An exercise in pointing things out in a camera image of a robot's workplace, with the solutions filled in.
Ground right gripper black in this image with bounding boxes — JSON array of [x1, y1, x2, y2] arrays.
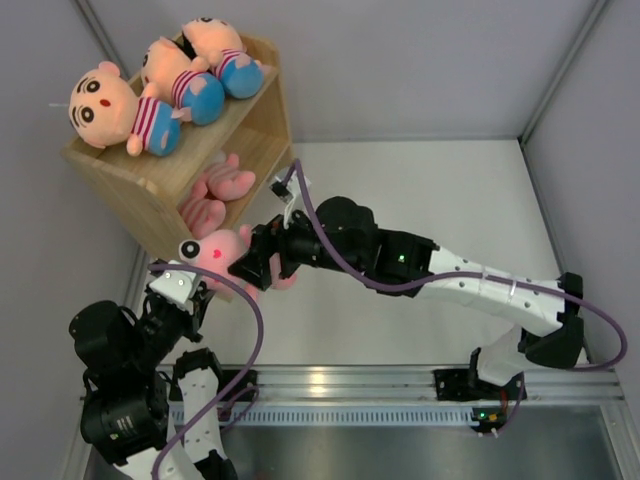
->
[[232, 196, 367, 290]]

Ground pink striped plush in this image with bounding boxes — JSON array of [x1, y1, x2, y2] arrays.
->
[[179, 224, 297, 301], [178, 182, 226, 239], [198, 151, 256, 201]]

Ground boy plush doll blue pants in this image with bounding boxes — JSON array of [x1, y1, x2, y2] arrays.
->
[[140, 37, 226, 126]]

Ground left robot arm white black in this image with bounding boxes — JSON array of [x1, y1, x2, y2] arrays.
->
[[69, 290, 240, 479]]

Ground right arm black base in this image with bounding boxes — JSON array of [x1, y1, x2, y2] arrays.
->
[[433, 368, 527, 403]]

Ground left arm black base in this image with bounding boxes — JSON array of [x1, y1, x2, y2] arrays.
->
[[217, 369, 258, 403]]

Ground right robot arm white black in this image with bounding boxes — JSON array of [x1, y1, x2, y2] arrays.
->
[[229, 196, 584, 397]]

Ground wooden two-tier shelf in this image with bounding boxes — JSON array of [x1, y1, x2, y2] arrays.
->
[[59, 31, 300, 304]]

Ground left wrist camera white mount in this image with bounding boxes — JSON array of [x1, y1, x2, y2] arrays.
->
[[147, 259, 202, 310]]

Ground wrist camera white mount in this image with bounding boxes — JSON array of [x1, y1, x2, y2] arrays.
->
[[147, 259, 202, 310], [270, 166, 304, 217]]

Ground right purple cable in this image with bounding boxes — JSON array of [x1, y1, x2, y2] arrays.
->
[[282, 158, 629, 436]]

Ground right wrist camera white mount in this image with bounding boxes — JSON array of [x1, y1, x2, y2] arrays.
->
[[270, 166, 304, 217]]

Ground aluminium mounting rail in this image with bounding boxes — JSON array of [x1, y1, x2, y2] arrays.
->
[[254, 366, 624, 405]]

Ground white slotted cable duct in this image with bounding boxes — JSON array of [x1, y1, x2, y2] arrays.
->
[[220, 404, 479, 427]]

